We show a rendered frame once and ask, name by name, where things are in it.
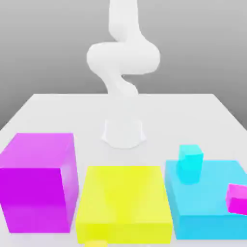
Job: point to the small magenta cube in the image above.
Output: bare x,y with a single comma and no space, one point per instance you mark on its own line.
237,200

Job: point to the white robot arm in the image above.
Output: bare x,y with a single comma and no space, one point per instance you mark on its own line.
123,56

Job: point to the small cyan cube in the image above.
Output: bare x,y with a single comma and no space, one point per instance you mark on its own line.
190,166

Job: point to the large yellow box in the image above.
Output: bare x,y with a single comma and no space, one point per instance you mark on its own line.
123,196

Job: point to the small yellow cube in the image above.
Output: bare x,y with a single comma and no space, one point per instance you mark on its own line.
96,244

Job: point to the large cyan box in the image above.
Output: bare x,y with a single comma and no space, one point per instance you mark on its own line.
202,208

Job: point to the large magenta box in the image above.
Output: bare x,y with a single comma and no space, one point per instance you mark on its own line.
32,189

